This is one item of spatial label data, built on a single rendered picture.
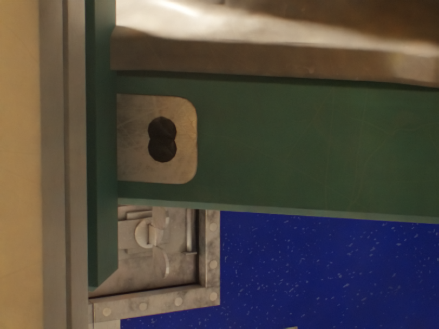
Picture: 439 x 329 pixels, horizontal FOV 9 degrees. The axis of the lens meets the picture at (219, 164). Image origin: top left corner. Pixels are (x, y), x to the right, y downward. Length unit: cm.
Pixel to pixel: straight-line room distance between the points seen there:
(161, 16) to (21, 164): 12
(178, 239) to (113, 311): 8
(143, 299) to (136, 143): 95
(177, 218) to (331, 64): 100
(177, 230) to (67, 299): 101
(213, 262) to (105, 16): 100
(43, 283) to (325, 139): 14
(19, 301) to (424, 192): 17
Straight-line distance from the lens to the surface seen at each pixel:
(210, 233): 209
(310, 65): 110
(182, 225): 210
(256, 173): 112
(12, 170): 105
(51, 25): 104
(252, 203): 113
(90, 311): 206
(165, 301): 209
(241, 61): 111
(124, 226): 207
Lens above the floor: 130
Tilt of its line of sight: 13 degrees down
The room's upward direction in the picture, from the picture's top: straight up
